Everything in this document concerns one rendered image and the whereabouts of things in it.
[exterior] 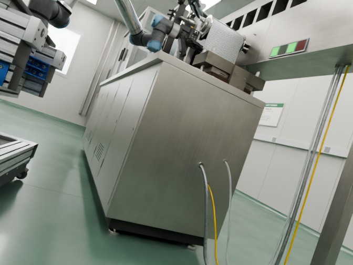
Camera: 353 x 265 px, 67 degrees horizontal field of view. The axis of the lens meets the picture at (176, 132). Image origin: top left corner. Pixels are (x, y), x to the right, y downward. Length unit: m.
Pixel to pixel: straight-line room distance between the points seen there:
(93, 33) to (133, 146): 6.11
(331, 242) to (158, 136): 0.83
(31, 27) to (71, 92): 5.93
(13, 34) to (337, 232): 1.40
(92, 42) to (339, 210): 6.59
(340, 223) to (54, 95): 6.48
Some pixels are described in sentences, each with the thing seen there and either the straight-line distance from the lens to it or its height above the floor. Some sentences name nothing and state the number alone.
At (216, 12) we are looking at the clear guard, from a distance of 2.63.
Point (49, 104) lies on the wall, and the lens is 7.03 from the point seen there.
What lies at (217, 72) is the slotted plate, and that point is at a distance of 1.47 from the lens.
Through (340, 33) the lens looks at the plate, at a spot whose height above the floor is 1.20.
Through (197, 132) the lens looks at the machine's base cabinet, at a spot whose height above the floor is 0.61.
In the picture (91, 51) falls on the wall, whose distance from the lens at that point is 7.14.
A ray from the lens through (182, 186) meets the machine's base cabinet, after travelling 1.37.
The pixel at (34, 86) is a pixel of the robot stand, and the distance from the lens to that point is 1.60.
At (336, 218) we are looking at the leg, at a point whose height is 0.46.
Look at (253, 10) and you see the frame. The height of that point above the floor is 1.58.
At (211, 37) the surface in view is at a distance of 1.70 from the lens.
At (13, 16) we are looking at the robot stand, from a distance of 1.15.
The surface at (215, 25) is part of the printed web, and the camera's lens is 1.73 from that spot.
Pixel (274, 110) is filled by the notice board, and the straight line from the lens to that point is 5.08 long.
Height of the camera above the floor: 0.54
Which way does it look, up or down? 1 degrees up
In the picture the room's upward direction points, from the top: 20 degrees clockwise
